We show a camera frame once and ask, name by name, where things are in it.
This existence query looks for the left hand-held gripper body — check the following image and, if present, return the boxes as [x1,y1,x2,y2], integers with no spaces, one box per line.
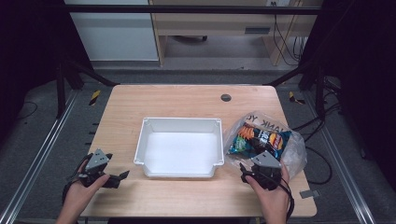
[77,148,111,189]

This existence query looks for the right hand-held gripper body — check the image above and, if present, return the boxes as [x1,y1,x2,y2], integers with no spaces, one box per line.
[247,150,284,191]

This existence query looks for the blue and black snack bag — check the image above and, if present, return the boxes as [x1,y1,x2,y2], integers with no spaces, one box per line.
[228,122,293,161]

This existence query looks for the clear plastic shopping bag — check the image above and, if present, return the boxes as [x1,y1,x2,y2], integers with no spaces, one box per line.
[222,110,308,180]

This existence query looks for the white plastic bin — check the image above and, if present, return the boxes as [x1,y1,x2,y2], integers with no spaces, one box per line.
[133,117,225,179]

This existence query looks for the person's right hand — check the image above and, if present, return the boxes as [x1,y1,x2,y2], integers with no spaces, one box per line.
[245,163,291,218]

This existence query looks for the person's left hand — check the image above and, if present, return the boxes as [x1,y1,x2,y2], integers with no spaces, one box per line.
[63,160,111,215]

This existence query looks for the grey tape piece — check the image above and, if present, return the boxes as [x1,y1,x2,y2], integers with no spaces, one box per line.
[299,189,321,200]

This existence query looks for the yellow and black tape strip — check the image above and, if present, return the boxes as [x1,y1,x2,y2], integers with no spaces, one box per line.
[287,91,306,105]
[88,89,103,107]

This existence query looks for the black metal stand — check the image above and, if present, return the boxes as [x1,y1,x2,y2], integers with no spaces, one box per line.
[263,59,329,119]
[55,58,120,119]

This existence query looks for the white cabinet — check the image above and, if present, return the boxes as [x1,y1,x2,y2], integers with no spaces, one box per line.
[63,0,160,62]

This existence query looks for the black curtain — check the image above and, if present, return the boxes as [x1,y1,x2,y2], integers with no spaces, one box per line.
[0,0,93,143]
[298,0,396,190]

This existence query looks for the light wooden desk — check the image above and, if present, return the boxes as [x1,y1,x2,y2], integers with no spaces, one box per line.
[148,0,324,67]

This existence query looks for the right hand-held gripper black cable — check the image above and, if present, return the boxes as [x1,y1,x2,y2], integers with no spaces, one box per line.
[277,181,295,222]

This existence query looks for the hand-held gripper black cable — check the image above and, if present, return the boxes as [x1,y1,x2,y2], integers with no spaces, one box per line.
[277,181,295,222]
[61,178,82,207]

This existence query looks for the left hand-held gripper black cable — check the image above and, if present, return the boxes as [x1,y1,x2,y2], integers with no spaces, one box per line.
[61,178,82,207]

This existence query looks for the aluminium floor rail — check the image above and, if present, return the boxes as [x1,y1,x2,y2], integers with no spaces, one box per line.
[302,91,377,224]
[0,89,79,224]

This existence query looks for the thin black floor cable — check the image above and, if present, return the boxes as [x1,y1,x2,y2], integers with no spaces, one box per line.
[16,100,39,121]

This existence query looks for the black hanging cables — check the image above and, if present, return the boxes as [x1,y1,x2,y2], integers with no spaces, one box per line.
[271,1,308,67]

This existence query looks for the black horizontal frame bar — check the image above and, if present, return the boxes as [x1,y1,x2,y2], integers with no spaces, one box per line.
[63,4,323,16]

